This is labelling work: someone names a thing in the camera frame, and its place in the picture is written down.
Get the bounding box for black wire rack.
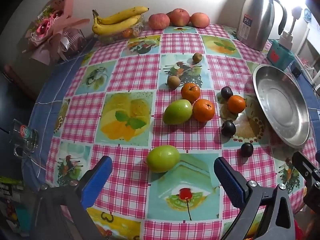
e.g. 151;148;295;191
60;29;87;55

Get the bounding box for checked fruit-print tablecloth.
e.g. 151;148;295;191
21;24;320;240

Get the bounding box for colourful packets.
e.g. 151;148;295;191
0;175;33;233

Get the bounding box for black power adapter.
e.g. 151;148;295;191
291;64;304;78

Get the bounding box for dark plum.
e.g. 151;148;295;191
221;86;233;99
240;142;254;158
221;120;237;137

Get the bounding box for brown cabinet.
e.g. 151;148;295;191
4;36;84;99

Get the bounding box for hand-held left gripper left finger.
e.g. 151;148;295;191
30;156;113;240

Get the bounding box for clear plastic fruit container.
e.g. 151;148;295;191
96;15;146;43

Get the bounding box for stainless steel thermos jug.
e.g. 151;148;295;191
236;0;288;52

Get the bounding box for white shelf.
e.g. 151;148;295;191
297;2;320;85

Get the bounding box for black cable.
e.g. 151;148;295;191
300;67;320;92

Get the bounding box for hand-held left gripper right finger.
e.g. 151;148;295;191
214;157;297;240

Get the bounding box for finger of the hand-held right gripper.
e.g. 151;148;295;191
292;151;320;183

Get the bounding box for red apple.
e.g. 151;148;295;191
190;13;210;28
148;13;171;30
166;8;191;27

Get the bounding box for green jujube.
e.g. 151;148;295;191
163;99;193;125
146;145;180;173

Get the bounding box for teal box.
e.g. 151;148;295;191
266;39;295;71

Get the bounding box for orange tangerine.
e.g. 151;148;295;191
227;95;246;114
192;99;216;122
181;82;201;102

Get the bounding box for glass mug with label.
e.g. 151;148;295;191
9;119;40;160

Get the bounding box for stainless steel basin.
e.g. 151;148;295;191
252;64;311;148

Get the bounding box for pink flower bouquet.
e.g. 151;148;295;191
24;0;90;64

